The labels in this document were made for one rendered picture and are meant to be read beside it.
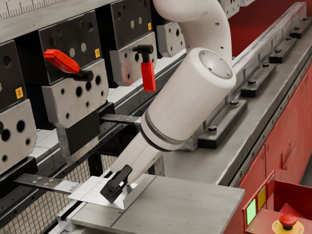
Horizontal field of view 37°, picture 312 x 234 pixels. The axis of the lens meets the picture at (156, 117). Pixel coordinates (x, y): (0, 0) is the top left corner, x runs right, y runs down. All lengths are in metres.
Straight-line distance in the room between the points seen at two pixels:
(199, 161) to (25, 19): 0.70
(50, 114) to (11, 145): 0.11
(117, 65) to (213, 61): 0.25
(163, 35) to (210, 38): 0.31
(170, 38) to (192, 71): 0.41
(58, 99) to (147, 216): 0.26
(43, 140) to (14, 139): 0.55
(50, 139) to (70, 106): 0.47
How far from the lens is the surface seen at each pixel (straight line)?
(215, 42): 0.77
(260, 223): 1.17
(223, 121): 1.39
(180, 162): 1.25
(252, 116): 1.49
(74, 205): 0.90
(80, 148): 0.86
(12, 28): 0.67
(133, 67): 0.93
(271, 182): 1.24
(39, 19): 0.72
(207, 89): 0.67
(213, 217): 0.81
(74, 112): 0.78
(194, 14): 0.67
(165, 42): 1.06
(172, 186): 0.90
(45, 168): 1.18
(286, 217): 1.14
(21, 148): 0.69
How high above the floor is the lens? 1.46
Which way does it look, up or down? 22 degrees down
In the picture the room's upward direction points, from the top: 7 degrees counter-clockwise
